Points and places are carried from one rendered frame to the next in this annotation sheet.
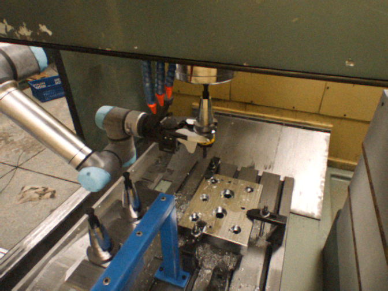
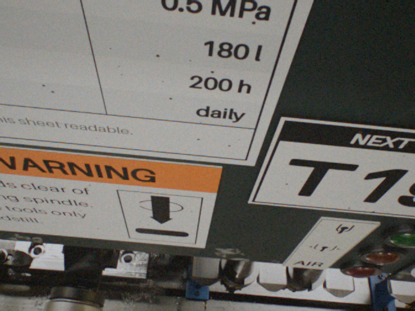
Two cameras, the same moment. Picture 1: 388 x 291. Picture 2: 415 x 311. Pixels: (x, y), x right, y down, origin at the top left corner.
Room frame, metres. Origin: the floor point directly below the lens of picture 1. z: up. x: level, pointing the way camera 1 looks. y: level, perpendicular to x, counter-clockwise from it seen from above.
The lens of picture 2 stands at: (0.60, 0.31, 1.89)
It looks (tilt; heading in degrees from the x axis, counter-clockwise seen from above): 59 degrees down; 246
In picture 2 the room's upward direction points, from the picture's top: 8 degrees clockwise
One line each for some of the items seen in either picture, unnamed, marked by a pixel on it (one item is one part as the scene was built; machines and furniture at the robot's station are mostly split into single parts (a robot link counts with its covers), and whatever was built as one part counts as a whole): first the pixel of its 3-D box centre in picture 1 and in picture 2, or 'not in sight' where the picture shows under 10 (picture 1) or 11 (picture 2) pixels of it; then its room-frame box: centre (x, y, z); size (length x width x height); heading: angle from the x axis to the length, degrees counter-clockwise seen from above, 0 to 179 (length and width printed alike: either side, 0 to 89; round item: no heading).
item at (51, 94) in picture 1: (55, 86); not in sight; (4.02, 2.26, 0.11); 0.62 x 0.42 x 0.22; 136
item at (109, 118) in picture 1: (116, 120); not in sight; (0.73, 0.26, 1.30); 0.11 x 0.08 x 0.09; 68
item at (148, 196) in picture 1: (145, 196); (206, 264); (0.50, 0.14, 1.21); 0.07 x 0.05 x 0.01; 69
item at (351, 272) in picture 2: not in sight; (361, 270); (0.46, 0.27, 1.63); 0.02 x 0.01 x 0.02; 159
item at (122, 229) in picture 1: (119, 230); (272, 269); (0.39, 0.18, 1.21); 0.07 x 0.05 x 0.01; 69
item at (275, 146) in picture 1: (242, 162); not in sight; (1.24, -0.24, 0.75); 0.89 x 0.67 x 0.26; 69
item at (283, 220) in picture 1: (265, 222); not in sight; (0.62, -0.21, 0.97); 0.13 x 0.03 x 0.15; 69
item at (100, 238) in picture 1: (99, 235); (313, 265); (0.34, 0.20, 1.26); 0.04 x 0.04 x 0.07
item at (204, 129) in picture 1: (205, 125); not in sight; (0.62, -0.01, 1.34); 0.06 x 0.06 x 0.03
